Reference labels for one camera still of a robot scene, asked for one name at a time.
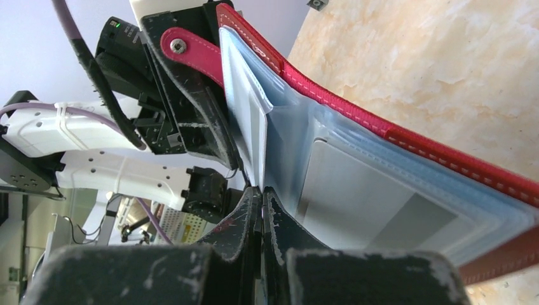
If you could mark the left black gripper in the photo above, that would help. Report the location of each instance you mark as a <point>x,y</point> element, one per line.
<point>176,77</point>

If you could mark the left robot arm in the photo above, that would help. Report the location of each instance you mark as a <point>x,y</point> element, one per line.
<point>46,148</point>

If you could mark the silver credit card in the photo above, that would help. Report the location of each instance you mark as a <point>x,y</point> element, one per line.
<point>347,203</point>

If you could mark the red card holder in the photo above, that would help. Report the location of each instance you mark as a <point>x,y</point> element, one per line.
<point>276,114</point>

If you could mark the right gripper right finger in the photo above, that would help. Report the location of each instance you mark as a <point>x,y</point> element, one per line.
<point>300,269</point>

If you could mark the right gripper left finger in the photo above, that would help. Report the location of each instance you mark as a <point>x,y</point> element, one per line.
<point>220,268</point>

